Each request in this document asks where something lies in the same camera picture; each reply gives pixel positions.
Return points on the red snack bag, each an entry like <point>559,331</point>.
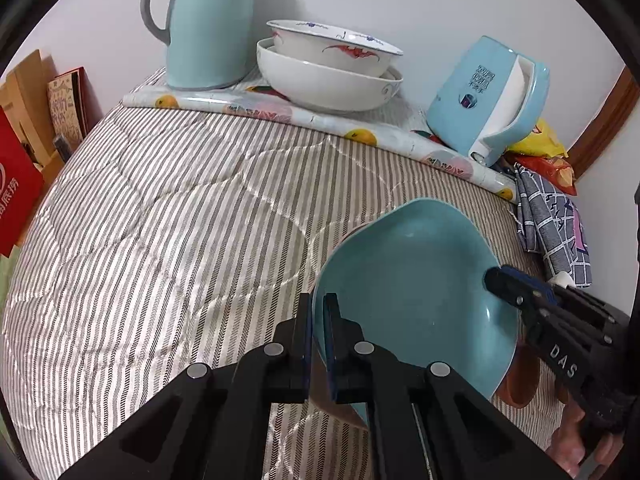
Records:
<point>555,170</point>

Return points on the teal bowl with brown outside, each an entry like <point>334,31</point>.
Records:
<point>415,285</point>

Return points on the small dark object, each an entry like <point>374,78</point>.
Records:
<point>62,148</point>

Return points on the fruit print table cover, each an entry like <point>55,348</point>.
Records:
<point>320,122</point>

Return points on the wooden door frame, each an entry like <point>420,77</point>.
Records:
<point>610,125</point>

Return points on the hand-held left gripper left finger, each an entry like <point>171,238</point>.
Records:
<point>306,345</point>

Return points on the yellow snack bag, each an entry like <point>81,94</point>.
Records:
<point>542,142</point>

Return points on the red box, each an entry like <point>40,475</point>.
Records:
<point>15,185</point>

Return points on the cardboard box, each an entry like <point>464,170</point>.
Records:
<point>30,85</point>

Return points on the striped quilt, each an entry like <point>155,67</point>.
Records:
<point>175,235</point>

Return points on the plain white large bowl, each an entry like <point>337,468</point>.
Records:
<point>320,91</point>

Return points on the brown printed book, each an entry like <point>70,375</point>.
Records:
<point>67,105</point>

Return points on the white bowl with red print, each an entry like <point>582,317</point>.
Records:
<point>320,47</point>

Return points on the grey plaid cloth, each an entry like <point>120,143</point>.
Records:
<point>547,220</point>

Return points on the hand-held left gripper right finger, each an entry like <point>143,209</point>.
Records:
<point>330,345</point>

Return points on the person's right hand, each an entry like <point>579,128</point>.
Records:
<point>567,437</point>

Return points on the light blue electric appliance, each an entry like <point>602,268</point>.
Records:
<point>465,110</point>

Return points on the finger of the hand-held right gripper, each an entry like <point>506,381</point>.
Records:
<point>525,280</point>
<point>502,287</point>

